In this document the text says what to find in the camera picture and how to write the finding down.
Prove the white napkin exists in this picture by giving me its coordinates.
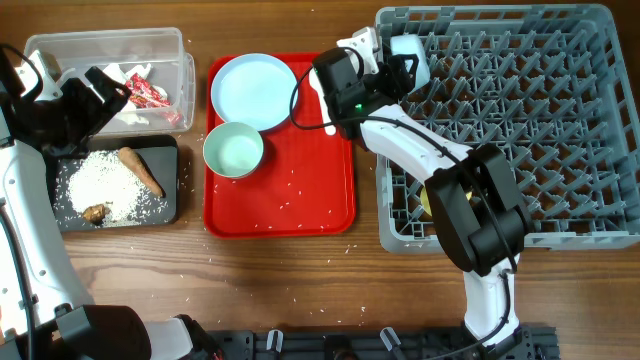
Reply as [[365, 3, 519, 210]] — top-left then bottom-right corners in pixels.
[[102, 62, 154, 126]]

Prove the red snack wrapper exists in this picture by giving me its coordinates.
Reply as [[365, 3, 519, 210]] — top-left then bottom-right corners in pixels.
[[120, 73, 183, 126]]

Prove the small light blue bowl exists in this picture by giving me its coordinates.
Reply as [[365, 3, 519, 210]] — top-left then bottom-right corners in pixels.
[[390, 34, 430, 93]]

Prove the white rice pile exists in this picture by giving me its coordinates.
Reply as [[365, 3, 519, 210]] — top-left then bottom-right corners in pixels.
[[52, 150, 171, 231]]

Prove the brown carrot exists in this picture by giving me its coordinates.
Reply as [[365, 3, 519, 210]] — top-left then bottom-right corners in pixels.
[[118, 147, 164, 197]]

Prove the brown food scrap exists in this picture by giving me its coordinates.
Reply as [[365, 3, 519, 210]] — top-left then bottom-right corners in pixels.
[[82, 204, 110, 225]]

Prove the yellow plastic cup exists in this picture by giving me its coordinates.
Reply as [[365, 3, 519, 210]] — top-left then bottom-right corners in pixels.
[[419, 186, 473, 220]]

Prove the green bowl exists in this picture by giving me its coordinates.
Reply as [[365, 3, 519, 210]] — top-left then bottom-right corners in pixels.
[[202, 122, 264, 179]]

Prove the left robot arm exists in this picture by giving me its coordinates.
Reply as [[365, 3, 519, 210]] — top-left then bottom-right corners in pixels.
[[1, 44, 226, 359]]

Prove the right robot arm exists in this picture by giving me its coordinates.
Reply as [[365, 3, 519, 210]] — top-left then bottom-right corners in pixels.
[[311, 47, 532, 358]]

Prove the clear plastic waste bin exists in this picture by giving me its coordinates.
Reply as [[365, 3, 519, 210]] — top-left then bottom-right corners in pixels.
[[25, 27, 196, 137]]

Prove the black waste tray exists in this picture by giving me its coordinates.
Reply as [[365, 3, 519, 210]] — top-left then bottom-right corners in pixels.
[[48, 135, 179, 226]]

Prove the grey dishwasher rack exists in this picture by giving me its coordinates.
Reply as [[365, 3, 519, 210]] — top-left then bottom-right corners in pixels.
[[375, 4, 639, 250]]

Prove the white plastic spoon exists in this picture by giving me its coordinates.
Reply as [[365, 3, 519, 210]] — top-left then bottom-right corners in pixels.
[[308, 68, 336, 136]]

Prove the large light blue plate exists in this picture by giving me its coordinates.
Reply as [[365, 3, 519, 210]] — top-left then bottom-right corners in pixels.
[[210, 53, 297, 132]]

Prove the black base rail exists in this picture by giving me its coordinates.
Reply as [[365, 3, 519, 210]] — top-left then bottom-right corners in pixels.
[[210, 325, 561, 360]]

